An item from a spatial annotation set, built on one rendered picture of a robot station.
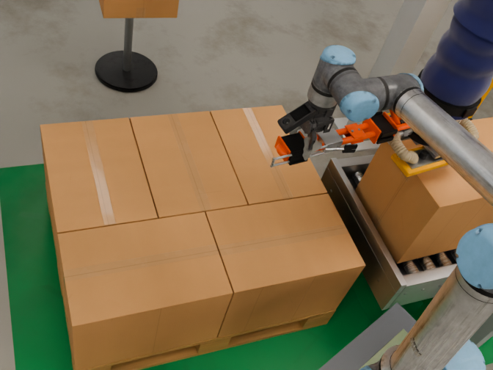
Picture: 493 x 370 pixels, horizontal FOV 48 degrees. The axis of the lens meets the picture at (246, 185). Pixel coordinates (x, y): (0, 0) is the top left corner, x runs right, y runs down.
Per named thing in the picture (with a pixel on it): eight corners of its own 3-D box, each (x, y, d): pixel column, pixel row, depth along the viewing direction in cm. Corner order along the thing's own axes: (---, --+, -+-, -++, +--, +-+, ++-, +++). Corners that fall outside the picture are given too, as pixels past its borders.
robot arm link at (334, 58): (334, 64, 144) (318, 40, 149) (320, 100, 153) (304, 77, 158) (364, 62, 147) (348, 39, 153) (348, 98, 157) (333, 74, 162)
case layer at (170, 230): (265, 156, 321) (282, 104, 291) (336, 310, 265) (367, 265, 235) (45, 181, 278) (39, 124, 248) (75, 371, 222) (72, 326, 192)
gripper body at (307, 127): (329, 133, 170) (342, 105, 161) (305, 139, 167) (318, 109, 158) (316, 117, 174) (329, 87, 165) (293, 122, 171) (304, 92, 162)
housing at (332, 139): (329, 136, 187) (333, 127, 183) (340, 150, 183) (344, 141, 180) (312, 140, 184) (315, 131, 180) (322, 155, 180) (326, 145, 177)
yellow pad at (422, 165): (457, 139, 216) (463, 130, 212) (473, 157, 211) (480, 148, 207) (389, 157, 201) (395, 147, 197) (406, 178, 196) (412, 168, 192)
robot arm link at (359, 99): (392, 95, 142) (370, 64, 148) (353, 100, 138) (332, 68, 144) (379, 121, 149) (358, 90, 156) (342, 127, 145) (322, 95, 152)
